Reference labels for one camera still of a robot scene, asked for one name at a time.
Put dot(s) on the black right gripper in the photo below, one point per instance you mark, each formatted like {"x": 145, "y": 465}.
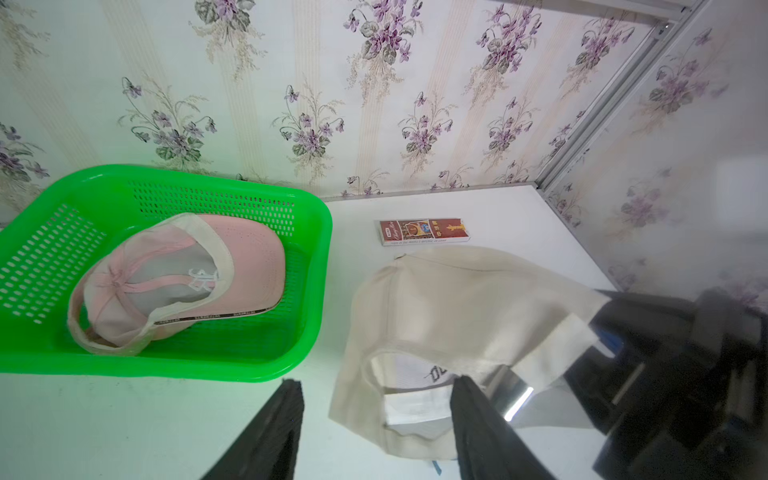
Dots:
{"x": 681, "y": 390}

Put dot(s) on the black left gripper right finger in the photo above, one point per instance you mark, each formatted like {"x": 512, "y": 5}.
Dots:
{"x": 487, "y": 447}

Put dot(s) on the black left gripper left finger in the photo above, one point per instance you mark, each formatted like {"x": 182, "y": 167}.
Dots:
{"x": 267, "y": 448}

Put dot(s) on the white baseball cap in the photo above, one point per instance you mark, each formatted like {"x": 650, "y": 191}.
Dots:
{"x": 440, "y": 313}

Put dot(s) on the pink baseball cap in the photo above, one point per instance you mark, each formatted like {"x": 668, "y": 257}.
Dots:
{"x": 185, "y": 270}

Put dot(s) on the red cigarette carton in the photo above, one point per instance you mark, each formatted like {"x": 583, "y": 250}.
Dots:
{"x": 421, "y": 231}

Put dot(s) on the green plastic basket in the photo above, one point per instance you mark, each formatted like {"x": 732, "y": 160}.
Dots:
{"x": 83, "y": 217}

